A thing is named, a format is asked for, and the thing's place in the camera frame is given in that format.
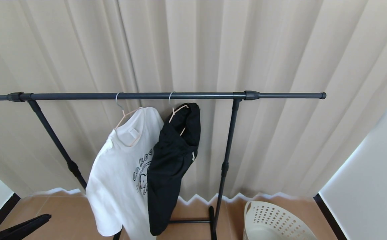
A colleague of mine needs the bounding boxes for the black shorts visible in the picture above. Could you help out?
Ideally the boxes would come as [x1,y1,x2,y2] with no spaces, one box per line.
[147,102,201,236]

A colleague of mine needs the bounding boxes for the white laundry basket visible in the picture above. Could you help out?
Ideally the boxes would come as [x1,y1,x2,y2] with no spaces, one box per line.
[243,201,318,240]

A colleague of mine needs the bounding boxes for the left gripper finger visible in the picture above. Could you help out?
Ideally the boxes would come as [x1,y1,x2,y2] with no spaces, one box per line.
[0,214,52,240]

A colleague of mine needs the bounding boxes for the white printed T-shirt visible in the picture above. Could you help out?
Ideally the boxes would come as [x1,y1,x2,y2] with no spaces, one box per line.
[86,107,165,240]

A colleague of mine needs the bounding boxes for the black clothes rack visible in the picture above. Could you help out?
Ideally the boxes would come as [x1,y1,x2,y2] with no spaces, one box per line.
[0,90,326,240]

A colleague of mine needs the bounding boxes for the pink clothes hanger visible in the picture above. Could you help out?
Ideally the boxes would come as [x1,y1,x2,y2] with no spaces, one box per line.
[168,92,190,136]
[114,92,144,147]

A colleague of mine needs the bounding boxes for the beige curtain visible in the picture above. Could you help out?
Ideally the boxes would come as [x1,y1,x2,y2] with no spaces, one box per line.
[0,0,387,202]

